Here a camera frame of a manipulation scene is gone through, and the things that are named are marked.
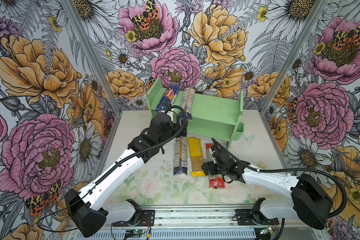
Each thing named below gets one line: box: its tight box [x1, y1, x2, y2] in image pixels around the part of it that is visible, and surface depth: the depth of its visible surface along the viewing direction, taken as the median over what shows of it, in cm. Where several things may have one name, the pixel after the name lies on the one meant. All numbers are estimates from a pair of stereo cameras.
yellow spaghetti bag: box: [187, 137, 206, 177], surface depth 96 cm
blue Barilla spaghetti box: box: [155, 81, 182, 112], surface depth 89 cm
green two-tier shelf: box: [146, 77, 244, 150], surface depth 84 cm
